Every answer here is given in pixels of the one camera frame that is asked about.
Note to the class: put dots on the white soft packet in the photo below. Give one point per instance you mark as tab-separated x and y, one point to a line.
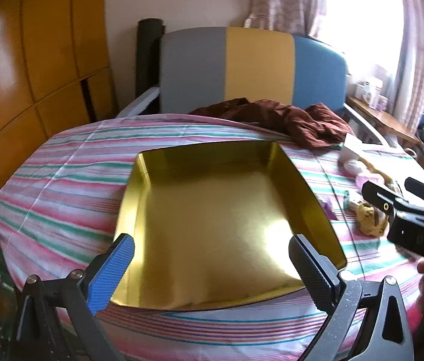
352	166

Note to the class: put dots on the purple white small box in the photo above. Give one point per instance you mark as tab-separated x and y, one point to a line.
381	102

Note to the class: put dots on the gold metal tray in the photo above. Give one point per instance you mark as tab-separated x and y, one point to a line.
215	214

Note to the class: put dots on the grey yellow blue chair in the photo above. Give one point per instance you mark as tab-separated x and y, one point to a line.
193	71

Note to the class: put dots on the pink snack packet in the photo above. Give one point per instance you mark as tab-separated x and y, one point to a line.
367	179

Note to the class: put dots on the wooden side table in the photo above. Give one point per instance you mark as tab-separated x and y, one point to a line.
384	120

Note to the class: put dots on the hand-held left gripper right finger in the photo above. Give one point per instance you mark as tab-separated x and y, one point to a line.
313	274

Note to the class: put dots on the bright window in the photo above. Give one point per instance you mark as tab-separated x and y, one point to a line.
362	18

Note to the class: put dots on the brown crumpled cloth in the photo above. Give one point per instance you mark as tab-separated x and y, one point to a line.
294	120

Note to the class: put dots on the white carton box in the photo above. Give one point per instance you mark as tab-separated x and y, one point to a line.
371	86

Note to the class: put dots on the purple snack packet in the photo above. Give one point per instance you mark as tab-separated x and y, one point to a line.
329	210

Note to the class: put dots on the yellow speckled cookie packet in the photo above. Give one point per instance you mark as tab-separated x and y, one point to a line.
369	220

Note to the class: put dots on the striped pink green tablecloth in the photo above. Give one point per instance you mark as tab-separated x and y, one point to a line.
65	180

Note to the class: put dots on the small green packet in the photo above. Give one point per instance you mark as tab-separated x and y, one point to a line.
348	195

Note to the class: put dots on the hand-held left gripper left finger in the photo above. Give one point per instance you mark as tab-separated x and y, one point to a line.
110	270

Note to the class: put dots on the white cardboard box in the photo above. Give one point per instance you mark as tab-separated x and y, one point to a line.
354	144

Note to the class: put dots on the yellow-brown sponge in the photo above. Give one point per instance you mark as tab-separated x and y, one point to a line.
376	167

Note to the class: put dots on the black rolled mat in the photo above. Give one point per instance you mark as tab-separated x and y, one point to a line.
146	60

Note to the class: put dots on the wooden wardrobe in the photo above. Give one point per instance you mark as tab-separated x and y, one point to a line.
27	64

